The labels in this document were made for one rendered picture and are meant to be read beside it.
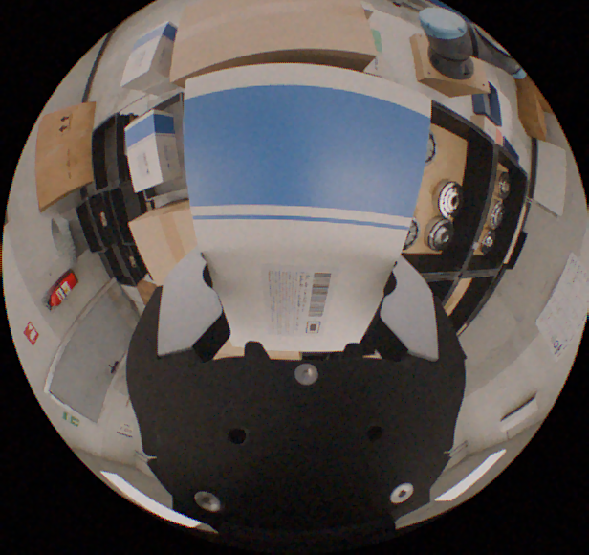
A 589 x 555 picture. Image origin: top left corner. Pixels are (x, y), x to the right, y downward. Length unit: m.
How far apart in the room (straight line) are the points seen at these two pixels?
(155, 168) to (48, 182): 2.09
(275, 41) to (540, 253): 3.51
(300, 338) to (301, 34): 0.46
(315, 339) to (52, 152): 2.61
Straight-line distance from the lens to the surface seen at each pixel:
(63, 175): 2.52
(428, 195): 0.52
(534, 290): 3.50
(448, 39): 0.54
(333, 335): 0.15
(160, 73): 0.61
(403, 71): 0.71
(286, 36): 0.41
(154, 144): 0.52
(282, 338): 0.15
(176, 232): 0.45
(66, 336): 2.79
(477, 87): 0.70
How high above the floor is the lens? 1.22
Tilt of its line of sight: 58 degrees down
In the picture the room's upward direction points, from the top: 180 degrees counter-clockwise
